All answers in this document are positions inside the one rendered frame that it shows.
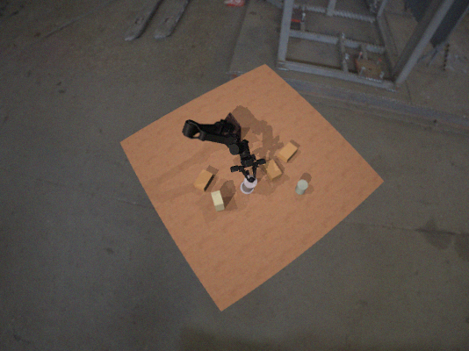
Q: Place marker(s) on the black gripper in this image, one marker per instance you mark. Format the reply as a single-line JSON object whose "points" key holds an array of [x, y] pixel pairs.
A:
{"points": [[255, 166]]}

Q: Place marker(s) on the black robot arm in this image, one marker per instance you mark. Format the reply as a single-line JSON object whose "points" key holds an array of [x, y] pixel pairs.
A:
{"points": [[215, 133]]}

